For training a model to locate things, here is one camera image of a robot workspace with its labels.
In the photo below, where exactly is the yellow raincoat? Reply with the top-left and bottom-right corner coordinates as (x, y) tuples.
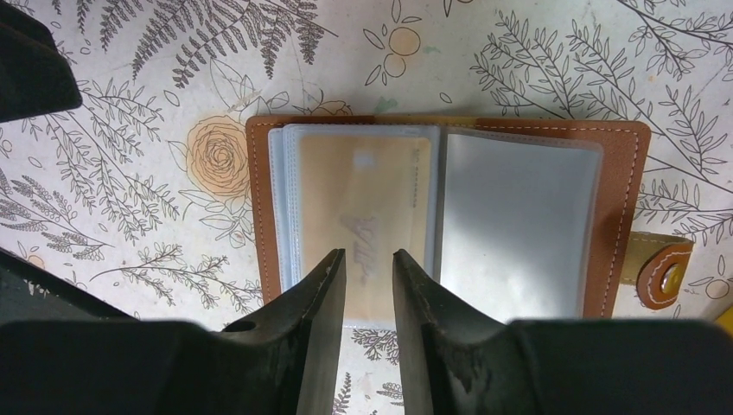
(711, 305), (733, 335)

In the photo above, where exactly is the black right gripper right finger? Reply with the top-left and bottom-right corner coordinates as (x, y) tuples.
(392, 250), (732, 414)

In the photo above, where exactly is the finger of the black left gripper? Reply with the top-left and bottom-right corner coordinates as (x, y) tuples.
(1, 1), (82, 123)

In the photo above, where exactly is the brown leather card holder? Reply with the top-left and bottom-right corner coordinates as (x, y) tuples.
(245, 115), (693, 322)

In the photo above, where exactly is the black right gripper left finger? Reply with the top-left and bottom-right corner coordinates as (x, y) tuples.
(1, 249), (346, 414)

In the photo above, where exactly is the floral table mat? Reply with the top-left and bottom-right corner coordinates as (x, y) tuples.
(1, 1), (732, 414)

